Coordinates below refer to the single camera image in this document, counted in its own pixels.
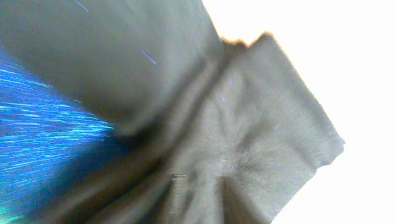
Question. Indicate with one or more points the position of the black cloth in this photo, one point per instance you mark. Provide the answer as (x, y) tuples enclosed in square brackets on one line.
[(123, 60), (241, 139)]

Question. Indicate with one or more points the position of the sparkly blue green garment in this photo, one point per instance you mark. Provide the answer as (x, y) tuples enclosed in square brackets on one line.
[(48, 142)]

